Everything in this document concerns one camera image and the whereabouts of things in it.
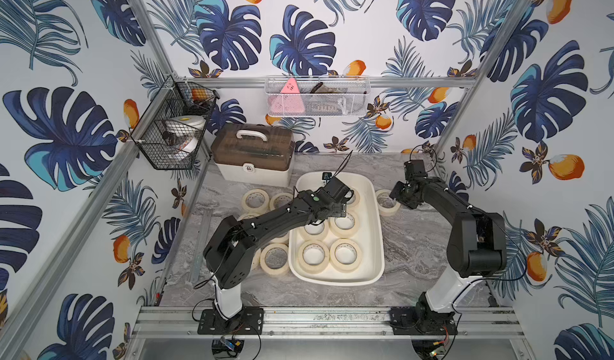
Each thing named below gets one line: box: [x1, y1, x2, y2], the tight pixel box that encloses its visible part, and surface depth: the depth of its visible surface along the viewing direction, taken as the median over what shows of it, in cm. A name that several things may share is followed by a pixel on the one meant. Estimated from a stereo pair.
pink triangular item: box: [267, 77, 306, 116], surface depth 92 cm
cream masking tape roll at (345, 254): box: [329, 237, 363, 273], surface depth 88 cm
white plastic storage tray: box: [288, 171, 385, 287], surface depth 90 cm
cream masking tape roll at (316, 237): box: [299, 217, 331, 241], surface depth 92 cm
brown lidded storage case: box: [211, 123, 296, 188], surface depth 100 cm
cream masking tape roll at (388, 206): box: [374, 188, 401, 217], surface depth 100 cm
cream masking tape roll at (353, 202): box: [345, 187, 361, 210], surface depth 102 cm
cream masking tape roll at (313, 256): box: [297, 239, 331, 275], surface depth 87 cm
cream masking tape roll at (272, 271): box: [259, 243, 290, 276], surface depth 85 cm
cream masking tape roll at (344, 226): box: [328, 210, 360, 239], surface depth 94 cm
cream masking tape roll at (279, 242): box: [265, 230, 290, 248], surface depth 89 cm
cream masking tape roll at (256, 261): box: [251, 248, 262, 271], surface depth 86 cm
